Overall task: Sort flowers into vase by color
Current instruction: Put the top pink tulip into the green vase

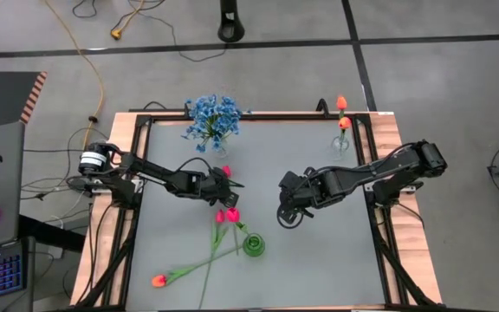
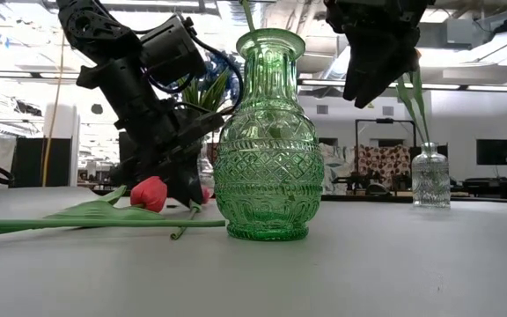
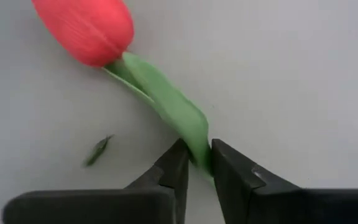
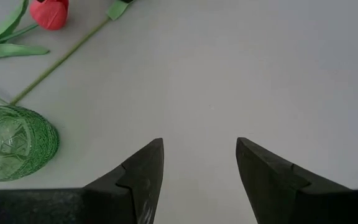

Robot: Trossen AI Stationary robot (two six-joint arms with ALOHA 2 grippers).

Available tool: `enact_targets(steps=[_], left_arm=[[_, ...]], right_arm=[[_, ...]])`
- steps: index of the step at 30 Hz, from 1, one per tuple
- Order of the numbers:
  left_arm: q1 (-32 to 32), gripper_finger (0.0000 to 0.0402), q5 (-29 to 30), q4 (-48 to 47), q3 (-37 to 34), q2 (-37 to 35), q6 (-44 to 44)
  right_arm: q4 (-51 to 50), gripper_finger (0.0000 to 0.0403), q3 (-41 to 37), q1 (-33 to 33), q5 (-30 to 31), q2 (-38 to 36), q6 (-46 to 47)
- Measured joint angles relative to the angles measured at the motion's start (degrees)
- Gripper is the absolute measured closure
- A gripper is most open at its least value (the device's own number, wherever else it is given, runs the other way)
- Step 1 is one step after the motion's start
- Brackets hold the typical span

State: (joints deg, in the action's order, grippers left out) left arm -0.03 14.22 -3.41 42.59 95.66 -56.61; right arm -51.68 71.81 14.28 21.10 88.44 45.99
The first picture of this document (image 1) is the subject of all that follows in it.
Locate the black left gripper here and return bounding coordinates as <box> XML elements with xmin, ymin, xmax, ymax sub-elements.
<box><xmin>174</xmin><ymin>166</ymin><xmax>245</xmax><ymax>201</ymax></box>

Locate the red artificial tulip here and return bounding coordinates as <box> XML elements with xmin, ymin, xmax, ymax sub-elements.
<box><xmin>225</xmin><ymin>207</ymin><xmax>254</xmax><ymax>244</ymax></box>
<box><xmin>197</xmin><ymin>209</ymin><xmax>230</xmax><ymax>309</ymax></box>
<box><xmin>221</xmin><ymin>165</ymin><xmax>241</xmax><ymax>257</ymax></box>

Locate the orange artificial tulip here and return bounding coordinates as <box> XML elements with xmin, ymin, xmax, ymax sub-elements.
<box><xmin>151</xmin><ymin>244</ymin><xmax>246</xmax><ymax>289</ymax></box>
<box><xmin>337</xmin><ymin>115</ymin><xmax>353</xmax><ymax>151</ymax></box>
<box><xmin>334</xmin><ymin>94</ymin><xmax>349</xmax><ymax>148</ymax></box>

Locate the clear glass vase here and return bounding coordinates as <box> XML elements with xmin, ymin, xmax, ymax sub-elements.
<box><xmin>210</xmin><ymin>139</ymin><xmax>230</xmax><ymax>159</ymax></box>
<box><xmin>329</xmin><ymin>134</ymin><xmax>351</xmax><ymax>162</ymax></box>

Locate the green patterned glass vase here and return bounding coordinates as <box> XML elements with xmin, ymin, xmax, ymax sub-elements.
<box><xmin>242</xmin><ymin>232</ymin><xmax>267</xmax><ymax>258</ymax></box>

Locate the black pole base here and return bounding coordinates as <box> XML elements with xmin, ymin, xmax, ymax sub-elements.
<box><xmin>217</xmin><ymin>0</ymin><xmax>246</xmax><ymax>43</ymax></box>

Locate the black mat orange striped edge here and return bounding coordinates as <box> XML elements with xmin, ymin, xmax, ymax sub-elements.
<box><xmin>0</xmin><ymin>70</ymin><xmax>49</xmax><ymax>133</ymax></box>

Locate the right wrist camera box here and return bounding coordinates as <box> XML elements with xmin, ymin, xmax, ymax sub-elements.
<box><xmin>278</xmin><ymin>170</ymin><xmax>305</xmax><ymax>192</ymax></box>

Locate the black aluminium table frame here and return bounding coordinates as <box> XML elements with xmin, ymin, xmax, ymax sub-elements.
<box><xmin>74</xmin><ymin>111</ymin><xmax>444</xmax><ymax>312</ymax></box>

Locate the black cable loop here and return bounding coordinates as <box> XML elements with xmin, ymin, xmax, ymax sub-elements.
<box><xmin>143</xmin><ymin>100</ymin><xmax>169</xmax><ymax>113</ymax></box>

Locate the black floor cable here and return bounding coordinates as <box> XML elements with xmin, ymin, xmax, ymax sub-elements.
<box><xmin>121</xmin><ymin>0</ymin><xmax>229</xmax><ymax>62</ymax></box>

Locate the yellow hanging cable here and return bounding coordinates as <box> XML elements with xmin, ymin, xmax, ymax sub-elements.
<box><xmin>42</xmin><ymin>0</ymin><xmax>106</xmax><ymax>151</ymax></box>

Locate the yellow plug cable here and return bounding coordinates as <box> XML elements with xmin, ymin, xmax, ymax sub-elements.
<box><xmin>109</xmin><ymin>0</ymin><xmax>146</xmax><ymax>42</ymax></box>

